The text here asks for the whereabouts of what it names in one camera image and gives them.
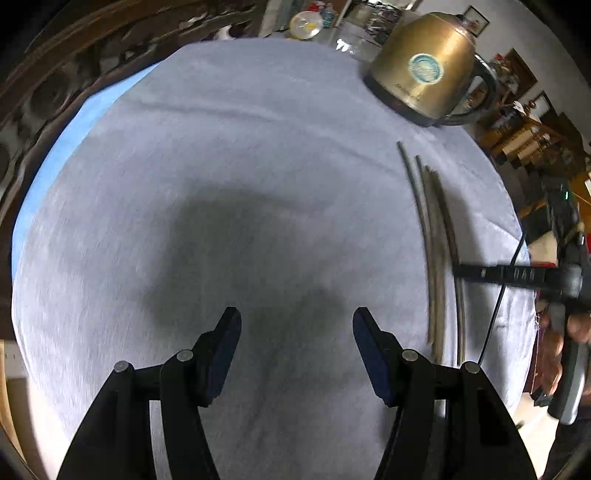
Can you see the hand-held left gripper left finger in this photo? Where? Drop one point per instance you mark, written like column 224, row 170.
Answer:
column 224, row 360

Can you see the framed picture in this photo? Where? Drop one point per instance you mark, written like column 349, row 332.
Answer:
column 476, row 19

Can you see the grey cloth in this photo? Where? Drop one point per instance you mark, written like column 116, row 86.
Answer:
column 231, row 161

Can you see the carved wooden table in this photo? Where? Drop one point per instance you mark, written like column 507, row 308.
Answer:
column 69, row 60

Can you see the blue cloth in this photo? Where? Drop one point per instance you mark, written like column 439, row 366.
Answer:
column 60, row 152

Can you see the person's right hand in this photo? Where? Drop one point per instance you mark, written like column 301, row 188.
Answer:
column 581, row 328

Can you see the gold electric kettle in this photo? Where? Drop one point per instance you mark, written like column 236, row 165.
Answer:
column 425, row 69

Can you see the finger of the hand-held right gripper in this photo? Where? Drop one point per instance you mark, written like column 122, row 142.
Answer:
column 468, row 272

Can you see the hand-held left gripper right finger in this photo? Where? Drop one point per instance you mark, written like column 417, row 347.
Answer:
column 371, row 364

